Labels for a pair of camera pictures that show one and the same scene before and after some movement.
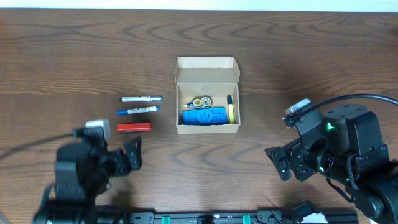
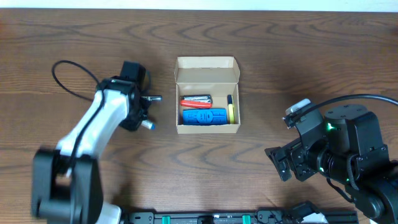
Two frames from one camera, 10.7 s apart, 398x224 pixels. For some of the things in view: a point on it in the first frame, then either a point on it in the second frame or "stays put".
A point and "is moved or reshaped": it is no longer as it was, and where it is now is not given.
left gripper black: [121, 161] -> [144, 111]
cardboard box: [208, 99] stays put
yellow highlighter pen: [231, 109] stays put
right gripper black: [292, 160] stays put
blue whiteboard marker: [138, 110] is moved or reshaped
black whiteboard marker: [138, 99] stays put
